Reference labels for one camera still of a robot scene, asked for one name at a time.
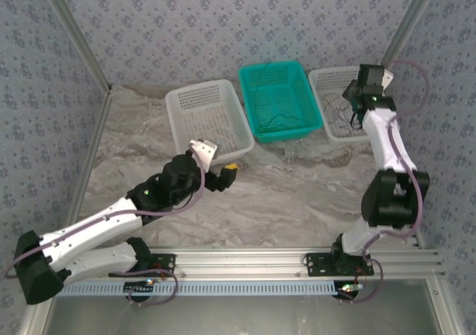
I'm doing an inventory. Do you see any thin purple cable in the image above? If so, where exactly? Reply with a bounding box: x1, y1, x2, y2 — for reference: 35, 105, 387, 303
321, 91, 364, 135

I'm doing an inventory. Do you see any white perforated plastic basket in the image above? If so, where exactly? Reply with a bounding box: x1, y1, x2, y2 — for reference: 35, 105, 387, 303
164, 78, 256, 166
307, 65, 373, 144

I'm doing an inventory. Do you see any teal perforated plastic basket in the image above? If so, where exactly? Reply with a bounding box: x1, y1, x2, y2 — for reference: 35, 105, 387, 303
237, 60, 324, 145

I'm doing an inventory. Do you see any small black controller board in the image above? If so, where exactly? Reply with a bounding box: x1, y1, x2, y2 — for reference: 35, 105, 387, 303
123, 279, 156, 303
334, 281, 364, 303

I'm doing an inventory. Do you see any grey metal panel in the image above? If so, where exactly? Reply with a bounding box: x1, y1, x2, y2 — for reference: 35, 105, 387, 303
44, 293, 443, 335

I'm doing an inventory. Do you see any aluminium frame corner post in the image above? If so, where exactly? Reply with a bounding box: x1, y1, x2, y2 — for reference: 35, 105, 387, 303
36, 0, 112, 95
373, 0, 444, 76

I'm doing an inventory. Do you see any aluminium frame side rail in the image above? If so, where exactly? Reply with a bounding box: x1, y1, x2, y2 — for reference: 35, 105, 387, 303
18, 85, 112, 335
382, 141, 466, 335

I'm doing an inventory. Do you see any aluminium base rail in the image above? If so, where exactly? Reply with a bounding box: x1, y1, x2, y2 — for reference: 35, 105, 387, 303
39, 247, 446, 281

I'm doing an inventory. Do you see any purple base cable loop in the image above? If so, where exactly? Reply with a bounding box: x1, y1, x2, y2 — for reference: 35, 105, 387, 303
340, 257, 385, 304
111, 262, 180, 307

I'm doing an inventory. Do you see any white slotted cable duct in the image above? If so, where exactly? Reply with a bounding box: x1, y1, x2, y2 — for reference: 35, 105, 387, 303
54, 279, 360, 297

